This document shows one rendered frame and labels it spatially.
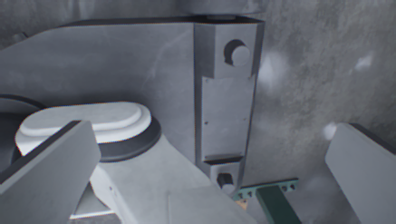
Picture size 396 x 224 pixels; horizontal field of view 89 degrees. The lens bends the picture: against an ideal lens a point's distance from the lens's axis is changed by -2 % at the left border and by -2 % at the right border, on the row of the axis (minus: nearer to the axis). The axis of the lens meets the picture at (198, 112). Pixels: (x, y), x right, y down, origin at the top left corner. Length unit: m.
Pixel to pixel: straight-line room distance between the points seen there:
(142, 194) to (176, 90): 0.26
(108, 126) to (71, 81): 0.18
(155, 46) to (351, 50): 0.67
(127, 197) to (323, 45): 0.72
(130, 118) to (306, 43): 0.60
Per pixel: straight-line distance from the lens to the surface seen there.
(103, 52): 0.46
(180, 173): 0.31
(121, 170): 0.33
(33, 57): 0.51
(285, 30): 0.72
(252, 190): 1.05
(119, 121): 0.35
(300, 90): 0.83
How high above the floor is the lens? 0.61
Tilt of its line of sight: 59 degrees down
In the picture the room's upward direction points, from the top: 160 degrees clockwise
